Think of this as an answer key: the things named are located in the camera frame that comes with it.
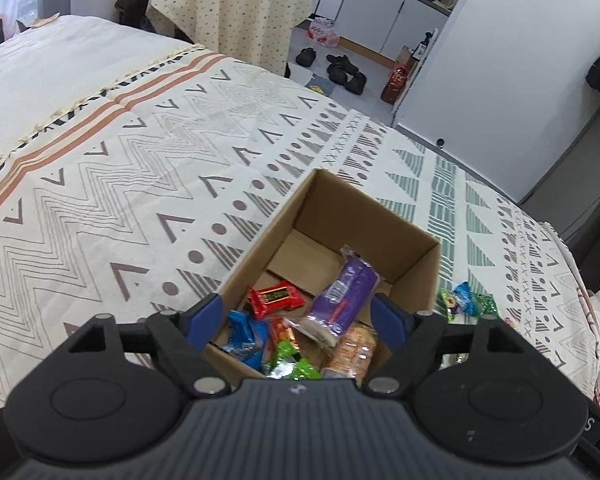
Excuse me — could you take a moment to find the white kitchen cabinet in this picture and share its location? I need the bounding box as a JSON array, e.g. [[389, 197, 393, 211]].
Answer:
[[337, 0, 454, 69]]

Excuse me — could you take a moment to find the black white spray bottle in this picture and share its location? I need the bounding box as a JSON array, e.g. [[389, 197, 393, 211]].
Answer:
[[412, 32, 434, 61]]

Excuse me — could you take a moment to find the blue wafer snack packet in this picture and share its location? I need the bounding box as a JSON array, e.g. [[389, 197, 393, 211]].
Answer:
[[227, 310, 271, 369]]

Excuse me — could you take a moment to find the patterned printed blanket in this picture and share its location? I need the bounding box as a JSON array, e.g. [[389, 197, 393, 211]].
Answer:
[[0, 42, 598, 411]]

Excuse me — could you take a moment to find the brown cardboard box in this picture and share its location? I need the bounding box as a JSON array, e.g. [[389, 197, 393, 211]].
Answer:
[[200, 169, 442, 382]]

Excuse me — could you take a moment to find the brown tea bottle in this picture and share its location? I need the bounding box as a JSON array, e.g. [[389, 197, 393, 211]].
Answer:
[[381, 57, 414, 106]]

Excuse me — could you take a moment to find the bright green candy packet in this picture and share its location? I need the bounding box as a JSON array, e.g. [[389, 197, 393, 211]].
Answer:
[[262, 341, 324, 381]]

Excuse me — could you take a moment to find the small blue candy packet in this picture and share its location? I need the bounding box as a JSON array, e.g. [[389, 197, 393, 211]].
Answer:
[[452, 281, 479, 311]]

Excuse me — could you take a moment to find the orange stick snack packet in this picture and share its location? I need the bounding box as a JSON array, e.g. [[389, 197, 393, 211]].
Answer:
[[270, 317, 301, 356]]

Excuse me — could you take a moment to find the orange cracker packet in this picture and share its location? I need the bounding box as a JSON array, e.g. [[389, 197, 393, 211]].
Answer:
[[322, 324, 379, 381]]

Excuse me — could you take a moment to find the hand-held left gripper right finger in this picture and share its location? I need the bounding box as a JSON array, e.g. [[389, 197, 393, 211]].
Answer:
[[364, 293, 531, 396]]

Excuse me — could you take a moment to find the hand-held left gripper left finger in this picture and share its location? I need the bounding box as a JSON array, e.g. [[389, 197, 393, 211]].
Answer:
[[65, 292, 231, 399]]

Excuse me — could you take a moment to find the red snack packet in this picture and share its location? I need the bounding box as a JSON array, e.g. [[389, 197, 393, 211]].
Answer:
[[246, 284, 306, 321]]

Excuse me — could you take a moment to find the dark book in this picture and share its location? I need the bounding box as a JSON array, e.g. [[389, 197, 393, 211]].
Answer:
[[307, 76, 337, 96]]

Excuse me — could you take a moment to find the purple bread packet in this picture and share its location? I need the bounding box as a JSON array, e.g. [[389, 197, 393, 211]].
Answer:
[[300, 246, 384, 346]]

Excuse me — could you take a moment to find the white bed sheet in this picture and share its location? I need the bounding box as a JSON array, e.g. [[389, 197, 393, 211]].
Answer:
[[0, 14, 202, 171]]

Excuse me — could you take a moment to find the pink water bottle pack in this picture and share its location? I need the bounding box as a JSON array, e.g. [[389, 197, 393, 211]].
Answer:
[[307, 16, 341, 46]]

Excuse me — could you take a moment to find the round table dotted tablecloth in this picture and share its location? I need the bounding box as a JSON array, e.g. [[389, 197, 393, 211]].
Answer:
[[130, 0, 315, 79]]

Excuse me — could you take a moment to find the small green yellow snack packet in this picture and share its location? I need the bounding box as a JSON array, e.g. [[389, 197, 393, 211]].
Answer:
[[439, 287, 464, 322]]

